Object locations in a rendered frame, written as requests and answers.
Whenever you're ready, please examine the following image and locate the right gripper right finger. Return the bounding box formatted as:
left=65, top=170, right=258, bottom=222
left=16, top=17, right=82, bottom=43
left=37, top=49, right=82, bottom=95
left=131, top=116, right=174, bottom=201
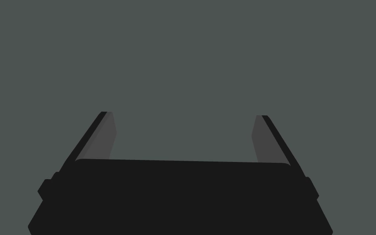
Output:
left=251, top=115, right=307, bottom=178

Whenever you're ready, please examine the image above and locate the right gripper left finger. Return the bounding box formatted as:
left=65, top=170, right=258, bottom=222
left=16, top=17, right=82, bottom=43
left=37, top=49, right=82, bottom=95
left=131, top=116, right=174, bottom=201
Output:
left=59, top=111, right=117, bottom=173

